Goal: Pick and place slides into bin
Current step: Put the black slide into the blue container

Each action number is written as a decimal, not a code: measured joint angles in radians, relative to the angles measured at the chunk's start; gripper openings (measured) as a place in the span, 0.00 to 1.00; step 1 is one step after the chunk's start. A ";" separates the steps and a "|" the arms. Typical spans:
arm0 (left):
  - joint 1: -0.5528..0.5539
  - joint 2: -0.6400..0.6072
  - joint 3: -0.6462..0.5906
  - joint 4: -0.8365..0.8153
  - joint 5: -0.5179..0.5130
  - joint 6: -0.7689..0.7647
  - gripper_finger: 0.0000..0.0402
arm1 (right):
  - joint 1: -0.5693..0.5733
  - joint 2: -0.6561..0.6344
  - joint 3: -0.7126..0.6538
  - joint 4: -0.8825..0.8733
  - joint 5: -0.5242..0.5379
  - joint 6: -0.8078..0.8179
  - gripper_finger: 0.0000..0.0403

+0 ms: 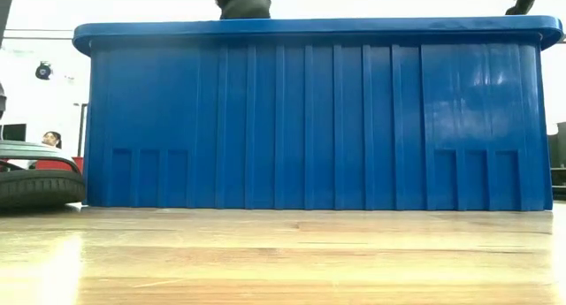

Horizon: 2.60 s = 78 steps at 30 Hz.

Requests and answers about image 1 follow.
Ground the person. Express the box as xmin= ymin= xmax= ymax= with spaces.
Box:
xmin=42 ymin=131 xmax=63 ymax=149

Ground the black round ceiling fixture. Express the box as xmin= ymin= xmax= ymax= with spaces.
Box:
xmin=34 ymin=61 xmax=54 ymax=81

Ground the black slide sandal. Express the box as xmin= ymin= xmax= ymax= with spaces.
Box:
xmin=0 ymin=140 xmax=87 ymax=210
xmin=219 ymin=0 xmax=272 ymax=21

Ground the blue plastic bin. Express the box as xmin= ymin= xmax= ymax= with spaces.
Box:
xmin=72 ymin=15 xmax=565 ymax=212

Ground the dark shelf unit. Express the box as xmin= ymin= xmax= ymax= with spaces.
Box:
xmin=547 ymin=121 xmax=566 ymax=201

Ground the thin grey pole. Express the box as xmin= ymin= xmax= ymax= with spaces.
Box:
xmin=73 ymin=102 xmax=89 ymax=158

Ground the red box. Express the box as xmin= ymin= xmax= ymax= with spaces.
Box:
xmin=34 ymin=156 xmax=85 ymax=172

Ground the dark monitor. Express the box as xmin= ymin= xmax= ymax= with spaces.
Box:
xmin=0 ymin=123 xmax=27 ymax=143

